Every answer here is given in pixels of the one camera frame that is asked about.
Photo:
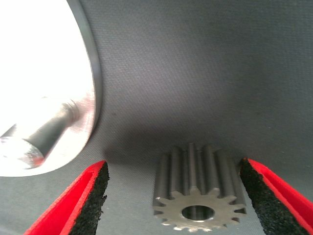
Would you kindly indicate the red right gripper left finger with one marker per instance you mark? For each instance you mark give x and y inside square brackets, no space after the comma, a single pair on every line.
[73,210]

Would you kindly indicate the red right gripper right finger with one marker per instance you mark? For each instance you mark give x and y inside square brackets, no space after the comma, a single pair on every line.
[276,208]

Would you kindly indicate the small steel planetary gear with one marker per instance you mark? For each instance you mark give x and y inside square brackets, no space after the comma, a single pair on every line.
[195,176]

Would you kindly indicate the round metal carrier plate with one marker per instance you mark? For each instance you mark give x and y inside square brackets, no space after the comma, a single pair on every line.
[36,61]

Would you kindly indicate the dark grey table cloth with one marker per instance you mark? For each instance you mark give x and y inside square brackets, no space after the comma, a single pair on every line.
[195,73]

